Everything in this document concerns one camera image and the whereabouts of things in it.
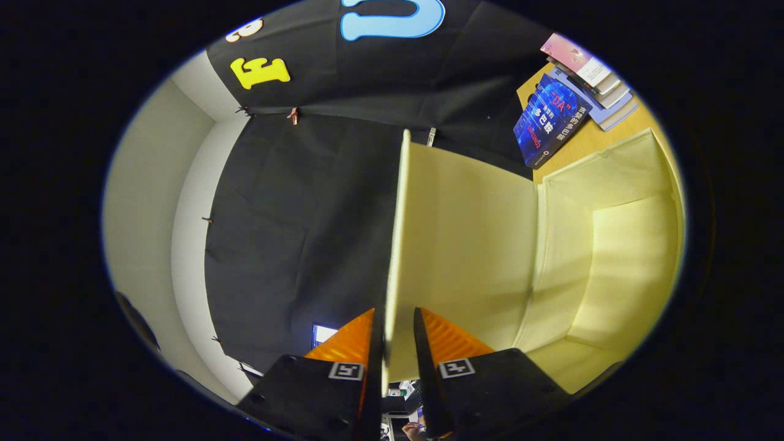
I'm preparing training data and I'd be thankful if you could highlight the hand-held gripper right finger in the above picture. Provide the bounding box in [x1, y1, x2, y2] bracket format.
[413, 307, 573, 439]

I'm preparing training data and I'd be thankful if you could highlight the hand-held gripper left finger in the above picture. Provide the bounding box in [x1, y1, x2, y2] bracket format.
[236, 308, 385, 441]

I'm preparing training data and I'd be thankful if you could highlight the pale green fabric storage box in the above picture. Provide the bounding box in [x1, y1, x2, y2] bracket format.
[383, 129, 685, 396]

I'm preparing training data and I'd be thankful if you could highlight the computer monitor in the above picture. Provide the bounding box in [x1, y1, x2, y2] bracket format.
[311, 323, 339, 350]

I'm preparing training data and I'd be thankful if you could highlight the dark blue book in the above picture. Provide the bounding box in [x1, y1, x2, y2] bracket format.
[513, 73, 592, 169]

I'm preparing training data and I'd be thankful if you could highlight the pale blue book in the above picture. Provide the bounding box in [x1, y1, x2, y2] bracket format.
[551, 67, 639, 132]

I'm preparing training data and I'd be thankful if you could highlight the grey book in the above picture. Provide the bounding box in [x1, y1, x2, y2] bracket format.
[548, 58, 631, 110]

